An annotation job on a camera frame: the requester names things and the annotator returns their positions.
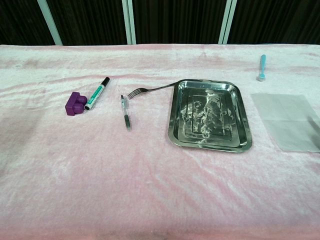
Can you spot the white paper sheet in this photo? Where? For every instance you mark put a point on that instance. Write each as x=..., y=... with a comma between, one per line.
x=282, y=120

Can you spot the stainless steel tray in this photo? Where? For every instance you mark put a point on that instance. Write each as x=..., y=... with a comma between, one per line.
x=207, y=112

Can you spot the stainless steel fork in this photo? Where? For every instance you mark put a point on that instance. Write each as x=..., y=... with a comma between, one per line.
x=150, y=89

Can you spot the black gel pen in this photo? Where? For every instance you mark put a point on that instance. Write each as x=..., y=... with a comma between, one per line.
x=127, y=117

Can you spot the green whiteboard marker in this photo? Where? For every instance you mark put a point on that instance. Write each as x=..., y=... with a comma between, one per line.
x=96, y=94

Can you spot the pink velvet table cloth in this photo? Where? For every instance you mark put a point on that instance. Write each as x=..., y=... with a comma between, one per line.
x=100, y=175

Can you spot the purple plastic block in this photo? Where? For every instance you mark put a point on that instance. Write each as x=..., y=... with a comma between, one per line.
x=73, y=106

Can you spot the black ribbed partition panel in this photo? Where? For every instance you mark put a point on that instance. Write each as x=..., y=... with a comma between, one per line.
x=87, y=22
x=177, y=22
x=20, y=22
x=275, y=22

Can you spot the light blue small brush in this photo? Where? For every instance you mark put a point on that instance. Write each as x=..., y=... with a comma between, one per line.
x=262, y=65

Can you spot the white partition frame post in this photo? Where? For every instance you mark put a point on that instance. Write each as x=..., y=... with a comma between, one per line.
x=129, y=22
x=227, y=22
x=50, y=22

